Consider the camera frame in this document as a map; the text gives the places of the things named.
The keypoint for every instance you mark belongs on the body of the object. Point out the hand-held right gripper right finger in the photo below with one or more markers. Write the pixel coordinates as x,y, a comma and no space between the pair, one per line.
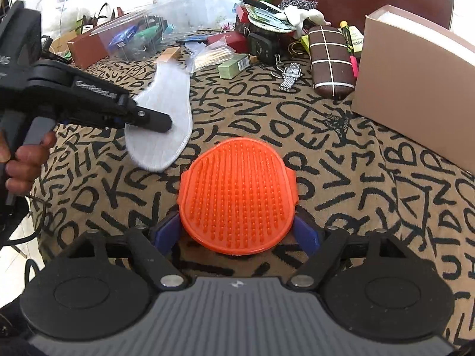
306,235

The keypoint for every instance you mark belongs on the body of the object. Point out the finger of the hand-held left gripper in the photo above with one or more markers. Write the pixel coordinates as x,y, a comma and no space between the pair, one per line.
156,121

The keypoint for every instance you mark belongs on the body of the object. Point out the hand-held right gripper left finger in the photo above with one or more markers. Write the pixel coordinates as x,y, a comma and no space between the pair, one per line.
169,231

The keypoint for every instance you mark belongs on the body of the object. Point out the white fabric insole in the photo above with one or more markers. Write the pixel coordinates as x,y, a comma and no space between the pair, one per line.
163,92

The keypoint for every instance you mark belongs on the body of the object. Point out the orange silicone bristle brush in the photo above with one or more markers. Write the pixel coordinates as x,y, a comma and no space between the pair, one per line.
237,196

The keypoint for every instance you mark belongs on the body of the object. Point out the clear bag of toothpicks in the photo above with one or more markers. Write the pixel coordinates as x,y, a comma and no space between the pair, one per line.
213,56

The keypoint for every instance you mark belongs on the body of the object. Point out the brown cardboard box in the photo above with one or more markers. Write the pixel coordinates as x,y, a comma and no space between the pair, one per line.
415,81

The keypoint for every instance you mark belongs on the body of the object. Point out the person's left hand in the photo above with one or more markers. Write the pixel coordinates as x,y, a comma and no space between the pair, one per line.
29,167

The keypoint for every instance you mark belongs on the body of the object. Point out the long brown box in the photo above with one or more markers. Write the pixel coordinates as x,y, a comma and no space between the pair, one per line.
87,50

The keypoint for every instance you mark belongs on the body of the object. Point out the small clear packet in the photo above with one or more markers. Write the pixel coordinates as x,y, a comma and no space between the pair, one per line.
193,47

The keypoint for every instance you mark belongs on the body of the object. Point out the letter-print tablecloth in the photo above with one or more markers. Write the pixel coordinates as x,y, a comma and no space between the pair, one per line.
334,155

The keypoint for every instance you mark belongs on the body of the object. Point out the blue pen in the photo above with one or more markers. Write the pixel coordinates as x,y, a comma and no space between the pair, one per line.
191,39

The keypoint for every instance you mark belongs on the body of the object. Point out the large clear plastic bag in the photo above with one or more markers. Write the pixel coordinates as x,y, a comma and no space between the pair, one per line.
137,33

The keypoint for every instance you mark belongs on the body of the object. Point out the small green box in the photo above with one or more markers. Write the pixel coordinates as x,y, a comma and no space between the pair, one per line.
233,66

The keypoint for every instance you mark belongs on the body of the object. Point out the red box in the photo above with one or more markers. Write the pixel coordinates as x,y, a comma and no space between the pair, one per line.
228,41

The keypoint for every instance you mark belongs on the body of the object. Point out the black car key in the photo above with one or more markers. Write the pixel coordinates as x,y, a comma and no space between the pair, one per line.
261,47

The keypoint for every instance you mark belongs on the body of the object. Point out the black mesh basket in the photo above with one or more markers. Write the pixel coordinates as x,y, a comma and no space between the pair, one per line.
256,29

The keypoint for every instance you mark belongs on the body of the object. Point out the silver wristwatch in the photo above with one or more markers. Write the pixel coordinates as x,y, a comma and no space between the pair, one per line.
290,76

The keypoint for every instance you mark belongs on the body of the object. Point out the patterned plate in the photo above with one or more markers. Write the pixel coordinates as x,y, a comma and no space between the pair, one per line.
272,20

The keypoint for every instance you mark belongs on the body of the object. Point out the black pen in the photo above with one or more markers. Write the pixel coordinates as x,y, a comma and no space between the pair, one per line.
261,4

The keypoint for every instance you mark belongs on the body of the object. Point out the yellow-green clip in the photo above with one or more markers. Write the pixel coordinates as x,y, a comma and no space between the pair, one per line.
305,44

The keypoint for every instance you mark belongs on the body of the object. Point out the brown grid-pattern glasses case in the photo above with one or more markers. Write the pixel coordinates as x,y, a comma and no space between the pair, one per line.
332,63

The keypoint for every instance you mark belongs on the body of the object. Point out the white cloth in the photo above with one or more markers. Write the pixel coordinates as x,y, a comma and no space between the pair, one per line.
304,16

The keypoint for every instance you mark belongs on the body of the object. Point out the steel wool scrubber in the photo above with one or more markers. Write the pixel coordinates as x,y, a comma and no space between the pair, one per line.
298,3

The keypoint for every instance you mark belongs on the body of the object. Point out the yellow-green box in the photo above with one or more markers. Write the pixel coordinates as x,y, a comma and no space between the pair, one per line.
357,40

